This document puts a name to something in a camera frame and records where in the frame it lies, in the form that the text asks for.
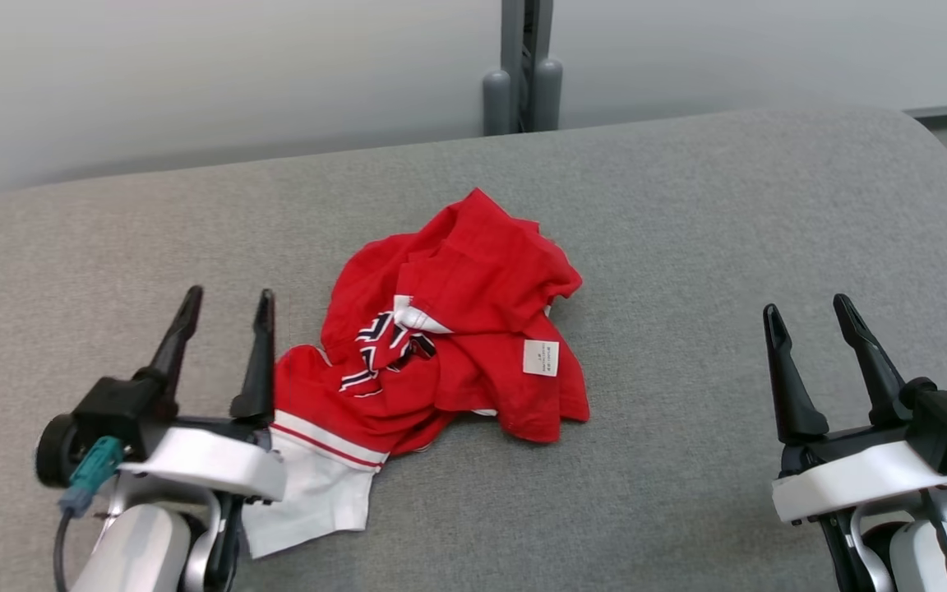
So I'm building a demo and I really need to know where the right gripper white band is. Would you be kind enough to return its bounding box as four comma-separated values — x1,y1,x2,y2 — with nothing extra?
762,293,947,525

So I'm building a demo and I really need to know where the red and white jersey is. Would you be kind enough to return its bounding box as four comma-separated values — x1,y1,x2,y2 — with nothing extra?
241,187,591,560

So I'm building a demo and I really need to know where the teal left camera cable plug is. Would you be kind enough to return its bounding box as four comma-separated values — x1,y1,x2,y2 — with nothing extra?
58,436,126,518

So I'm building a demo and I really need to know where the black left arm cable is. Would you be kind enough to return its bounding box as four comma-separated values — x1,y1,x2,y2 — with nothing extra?
52,508,85,592

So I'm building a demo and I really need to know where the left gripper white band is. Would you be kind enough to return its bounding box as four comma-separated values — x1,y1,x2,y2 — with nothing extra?
118,284,288,503

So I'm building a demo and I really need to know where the grey partition frame post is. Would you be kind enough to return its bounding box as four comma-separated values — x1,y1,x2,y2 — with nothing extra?
483,0,564,137

